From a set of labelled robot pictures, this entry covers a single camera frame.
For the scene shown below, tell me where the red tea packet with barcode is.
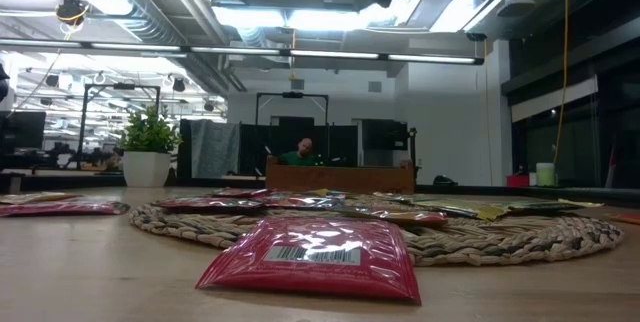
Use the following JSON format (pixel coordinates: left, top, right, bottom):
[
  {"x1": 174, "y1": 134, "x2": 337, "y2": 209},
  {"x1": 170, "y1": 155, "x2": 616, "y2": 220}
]
[{"x1": 194, "y1": 216, "x2": 423, "y2": 307}]

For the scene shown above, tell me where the LED light bar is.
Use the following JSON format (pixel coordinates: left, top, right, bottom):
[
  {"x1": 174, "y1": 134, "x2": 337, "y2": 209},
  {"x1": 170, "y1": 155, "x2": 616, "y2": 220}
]
[{"x1": 0, "y1": 37, "x2": 485, "y2": 66}]

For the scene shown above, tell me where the black stand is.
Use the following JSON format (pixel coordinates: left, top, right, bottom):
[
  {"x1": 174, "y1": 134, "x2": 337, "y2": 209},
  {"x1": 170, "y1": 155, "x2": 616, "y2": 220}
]
[{"x1": 406, "y1": 126, "x2": 421, "y2": 186}]

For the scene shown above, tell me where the person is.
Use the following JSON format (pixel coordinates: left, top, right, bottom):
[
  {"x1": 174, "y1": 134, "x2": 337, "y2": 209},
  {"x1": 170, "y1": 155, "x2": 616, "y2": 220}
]
[{"x1": 277, "y1": 136, "x2": 324, "y2": 167}]

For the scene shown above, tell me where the wooden organizer box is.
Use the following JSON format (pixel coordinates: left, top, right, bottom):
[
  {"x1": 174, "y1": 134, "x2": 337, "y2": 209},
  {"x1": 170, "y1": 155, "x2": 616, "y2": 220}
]
[{"x1": 264, "y1": 154, "x2": 416, "y2": 196}]

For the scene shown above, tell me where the black partition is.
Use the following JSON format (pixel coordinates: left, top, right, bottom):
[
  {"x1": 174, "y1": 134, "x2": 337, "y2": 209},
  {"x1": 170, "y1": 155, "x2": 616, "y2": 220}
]
[{"x1": 238, "y1": 115, "x2": 359, "y2": 177}]

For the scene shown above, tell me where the red bin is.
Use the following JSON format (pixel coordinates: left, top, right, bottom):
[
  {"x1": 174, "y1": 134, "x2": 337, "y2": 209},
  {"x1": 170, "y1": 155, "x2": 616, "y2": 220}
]
[{"x1": 504, "y1": 173, "x2": 531, "y2": 189}]

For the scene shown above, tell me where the grey cloth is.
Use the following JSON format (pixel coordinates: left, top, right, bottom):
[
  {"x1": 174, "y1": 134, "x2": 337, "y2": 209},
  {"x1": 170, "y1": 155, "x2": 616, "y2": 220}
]
[{"x1": 189, "y1": 118, "x2": 242, "y2": 179}]

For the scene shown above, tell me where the light green cup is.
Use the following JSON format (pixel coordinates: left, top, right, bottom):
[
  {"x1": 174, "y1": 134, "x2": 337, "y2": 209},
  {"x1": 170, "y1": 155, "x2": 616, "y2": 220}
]
[{"x1": 534, "y1": 161, "x2": 557, "y2": 188}]

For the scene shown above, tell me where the round woven placemat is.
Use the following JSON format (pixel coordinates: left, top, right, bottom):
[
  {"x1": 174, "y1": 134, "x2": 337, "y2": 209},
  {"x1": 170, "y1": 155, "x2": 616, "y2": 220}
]
[{"x1": 128, "y1": 190, "x2": 625, "y2": 268}]

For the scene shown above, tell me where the red white pole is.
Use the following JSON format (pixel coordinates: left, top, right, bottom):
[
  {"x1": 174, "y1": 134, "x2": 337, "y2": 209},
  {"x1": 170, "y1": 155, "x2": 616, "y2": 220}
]
[{"x1": 603, "y1": 145, "x2": 617, "y2": 189}]

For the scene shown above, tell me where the green plant in white pot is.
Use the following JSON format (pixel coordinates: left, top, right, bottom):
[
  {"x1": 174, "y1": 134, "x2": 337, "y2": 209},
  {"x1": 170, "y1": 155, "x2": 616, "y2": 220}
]
[{"x1": 118, "y1": 103, "x2": 182, "y2": 188}]

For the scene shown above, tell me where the black computer monitor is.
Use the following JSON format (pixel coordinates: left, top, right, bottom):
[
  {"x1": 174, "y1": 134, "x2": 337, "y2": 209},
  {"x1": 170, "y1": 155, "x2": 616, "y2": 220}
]
[{"x1": 0, "y1": 110, "x2": 48, "y2": 152}]

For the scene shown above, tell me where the black frame rig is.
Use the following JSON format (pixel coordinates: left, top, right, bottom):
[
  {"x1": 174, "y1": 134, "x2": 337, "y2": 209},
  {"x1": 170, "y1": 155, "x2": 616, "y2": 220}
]
[
  {"x1": 254, "y1": 90, "x2": 331, "y2": 178},
  {"x1": 74, "y1": 82, "x2": 162, "y2": 171}
]

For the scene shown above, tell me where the black wall screen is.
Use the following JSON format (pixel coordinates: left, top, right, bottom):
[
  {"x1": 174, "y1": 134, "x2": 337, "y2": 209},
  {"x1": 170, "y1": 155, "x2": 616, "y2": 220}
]
[{"x1": 360, "y1": 118, "x2": 410, "y2": 152}]

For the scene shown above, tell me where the yellow hanging cord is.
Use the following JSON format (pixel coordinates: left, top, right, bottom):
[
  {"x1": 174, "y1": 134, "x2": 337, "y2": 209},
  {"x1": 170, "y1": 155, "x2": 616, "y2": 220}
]
[{"x1": 551, "y1": 0, "x2": 572, "y2": 166}]

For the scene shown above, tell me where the silver ventilation duct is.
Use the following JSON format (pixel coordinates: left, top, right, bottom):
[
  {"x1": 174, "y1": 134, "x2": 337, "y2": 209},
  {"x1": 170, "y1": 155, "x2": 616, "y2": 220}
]
[{"x1": 42, "y1": 0, "x2": 236, "y2": 97}]

